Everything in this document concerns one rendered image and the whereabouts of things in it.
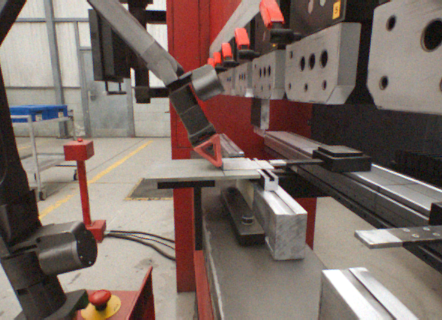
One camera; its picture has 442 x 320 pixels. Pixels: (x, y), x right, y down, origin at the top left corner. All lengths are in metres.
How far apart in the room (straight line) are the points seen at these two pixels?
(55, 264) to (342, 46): 0.45
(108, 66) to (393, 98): 1.65
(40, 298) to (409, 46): 0.54
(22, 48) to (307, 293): 9.00
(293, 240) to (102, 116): 7.87
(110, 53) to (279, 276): 1.50
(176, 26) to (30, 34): 7.67
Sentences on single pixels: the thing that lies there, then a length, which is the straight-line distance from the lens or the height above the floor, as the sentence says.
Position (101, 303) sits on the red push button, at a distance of 0.65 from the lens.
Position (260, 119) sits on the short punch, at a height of 1.12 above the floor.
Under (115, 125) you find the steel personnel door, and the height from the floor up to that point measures 0.31.
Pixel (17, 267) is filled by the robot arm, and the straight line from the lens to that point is 0.53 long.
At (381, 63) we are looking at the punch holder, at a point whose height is 1.21.
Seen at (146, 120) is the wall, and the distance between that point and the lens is 8.00.
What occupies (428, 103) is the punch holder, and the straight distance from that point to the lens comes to 0.23.
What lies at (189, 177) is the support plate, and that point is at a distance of 0.68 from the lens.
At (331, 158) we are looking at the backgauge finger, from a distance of 0.81.
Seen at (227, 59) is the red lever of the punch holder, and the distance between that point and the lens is 0.81.
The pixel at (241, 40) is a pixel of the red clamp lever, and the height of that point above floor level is 1.28.
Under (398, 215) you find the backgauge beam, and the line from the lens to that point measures 0.71.
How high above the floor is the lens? 1.19
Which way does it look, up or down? 13 degrees down
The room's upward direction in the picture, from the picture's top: straight up
